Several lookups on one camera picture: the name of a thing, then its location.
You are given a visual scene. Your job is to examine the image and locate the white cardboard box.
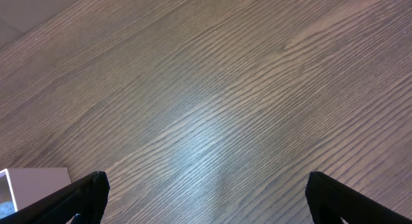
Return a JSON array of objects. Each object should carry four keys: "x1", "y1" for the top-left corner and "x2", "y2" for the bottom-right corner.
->
[{"x1": 1, "y1": 167, "x2": 71, "y2": 212}]

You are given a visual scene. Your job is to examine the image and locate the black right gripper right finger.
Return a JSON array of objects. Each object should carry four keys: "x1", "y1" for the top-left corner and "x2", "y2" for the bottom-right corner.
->
[{"x1": 305, "y1": 171, "x2": 411, "y2": 224}]

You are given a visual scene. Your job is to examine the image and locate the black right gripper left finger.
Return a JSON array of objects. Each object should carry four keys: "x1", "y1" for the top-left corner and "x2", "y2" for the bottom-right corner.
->
[{"x1": 1, "y1": 171, "x2": 110, "y2": 224}]

